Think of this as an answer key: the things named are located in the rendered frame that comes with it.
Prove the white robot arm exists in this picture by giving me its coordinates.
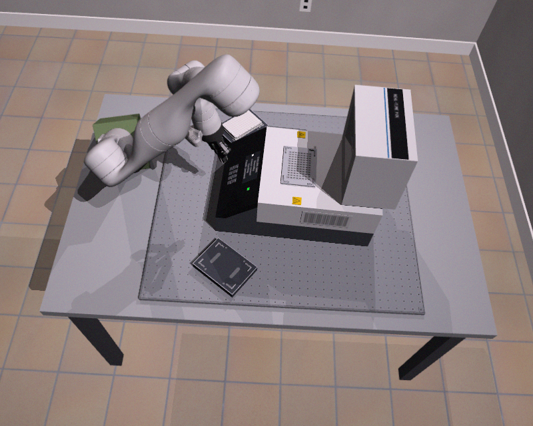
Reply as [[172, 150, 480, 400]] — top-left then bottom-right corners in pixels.
[[84, 54, 260, 187]]

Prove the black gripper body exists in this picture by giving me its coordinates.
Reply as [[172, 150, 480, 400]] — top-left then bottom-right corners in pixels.
[[202, 123, 225, 150]]

